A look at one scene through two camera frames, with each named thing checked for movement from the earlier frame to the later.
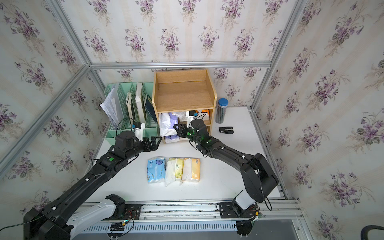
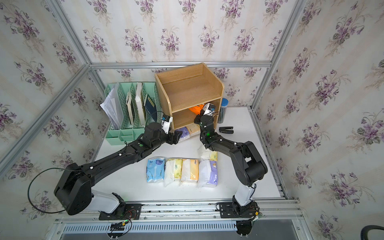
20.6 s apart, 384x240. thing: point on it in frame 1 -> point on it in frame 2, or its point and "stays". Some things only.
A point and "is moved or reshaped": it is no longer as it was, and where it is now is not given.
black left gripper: x=148 y=148 -> x=176 y=139
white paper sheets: x=112 y=107 stays
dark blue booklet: x=149 y=106 stays
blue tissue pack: x=156 y=169 stays
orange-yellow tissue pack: x=191 y=169 stays
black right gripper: x=180 y=131 -> x=196 y=120
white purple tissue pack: x=167 y=121 is moved or reshaped
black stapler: x=223 y=130 stays
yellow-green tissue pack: x=174 y=171 stays
